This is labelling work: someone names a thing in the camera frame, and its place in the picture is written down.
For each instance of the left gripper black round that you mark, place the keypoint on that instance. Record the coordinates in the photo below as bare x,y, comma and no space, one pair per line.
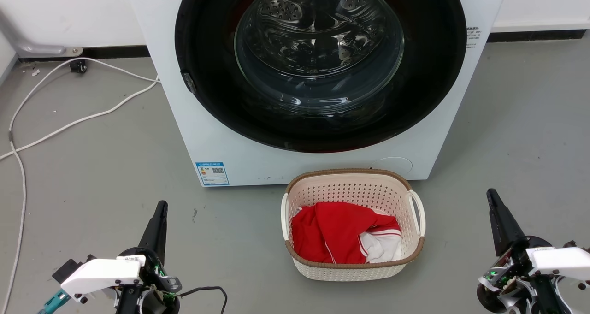
156,277

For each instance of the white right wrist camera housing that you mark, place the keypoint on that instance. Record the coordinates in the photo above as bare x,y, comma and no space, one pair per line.
560,261

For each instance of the blue white energy label sticker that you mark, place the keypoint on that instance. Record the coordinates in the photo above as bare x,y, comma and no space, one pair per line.
212,173

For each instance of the red garment with white stripes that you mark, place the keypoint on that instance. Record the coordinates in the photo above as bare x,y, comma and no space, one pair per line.
332,231

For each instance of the small black caster wheel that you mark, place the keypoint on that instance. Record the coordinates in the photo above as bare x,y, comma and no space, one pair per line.
79,67

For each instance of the grey door latch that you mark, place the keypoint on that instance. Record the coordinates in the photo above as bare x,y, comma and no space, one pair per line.
188,82

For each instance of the round white filter cap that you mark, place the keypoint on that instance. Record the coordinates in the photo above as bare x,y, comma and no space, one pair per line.
392,165

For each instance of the cream perforated laundry basket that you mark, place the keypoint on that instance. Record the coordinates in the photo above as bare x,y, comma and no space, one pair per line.
350,189

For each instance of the white front-load washing machine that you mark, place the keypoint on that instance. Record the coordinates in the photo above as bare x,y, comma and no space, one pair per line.
207,134

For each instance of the black round glass washer door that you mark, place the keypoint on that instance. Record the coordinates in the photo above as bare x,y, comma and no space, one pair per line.
207,37

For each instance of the small printed warning label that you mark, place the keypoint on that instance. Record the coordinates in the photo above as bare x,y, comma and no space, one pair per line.
473,37

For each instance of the right gripper black round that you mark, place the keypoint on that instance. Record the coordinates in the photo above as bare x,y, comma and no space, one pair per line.
511,272

